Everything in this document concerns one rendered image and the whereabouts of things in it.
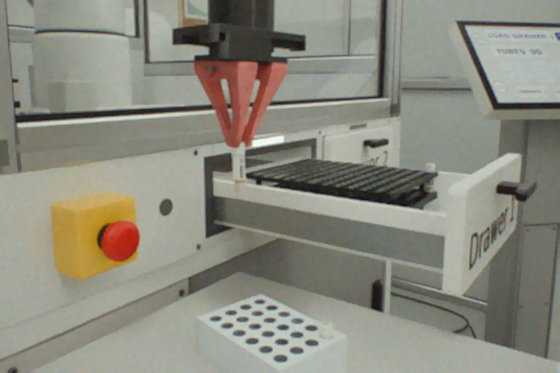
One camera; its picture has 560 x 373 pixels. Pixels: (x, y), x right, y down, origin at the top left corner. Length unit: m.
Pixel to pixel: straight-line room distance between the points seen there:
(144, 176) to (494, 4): 1.95
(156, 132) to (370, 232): 0.28
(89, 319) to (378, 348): 0.31
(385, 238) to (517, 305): 1.15
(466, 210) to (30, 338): 0.45
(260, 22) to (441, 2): 2.04
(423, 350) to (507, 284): 1.12
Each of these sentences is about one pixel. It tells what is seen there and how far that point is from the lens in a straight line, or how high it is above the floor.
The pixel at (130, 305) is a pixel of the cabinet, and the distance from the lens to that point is 0.64.
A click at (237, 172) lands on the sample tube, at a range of 0.44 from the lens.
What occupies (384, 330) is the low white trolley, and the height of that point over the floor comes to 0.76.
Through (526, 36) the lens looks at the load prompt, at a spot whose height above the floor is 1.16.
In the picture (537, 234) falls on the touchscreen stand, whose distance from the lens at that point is 1.64.
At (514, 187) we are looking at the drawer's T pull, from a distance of 0.62.
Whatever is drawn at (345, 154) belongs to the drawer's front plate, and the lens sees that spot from 0.96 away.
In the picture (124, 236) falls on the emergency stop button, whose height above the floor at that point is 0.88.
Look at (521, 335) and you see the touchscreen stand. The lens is 1.73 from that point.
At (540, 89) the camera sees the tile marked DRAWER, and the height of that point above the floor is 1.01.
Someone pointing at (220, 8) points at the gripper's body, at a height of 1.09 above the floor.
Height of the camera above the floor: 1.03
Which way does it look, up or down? 9 degrees down
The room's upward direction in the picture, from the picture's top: straight up
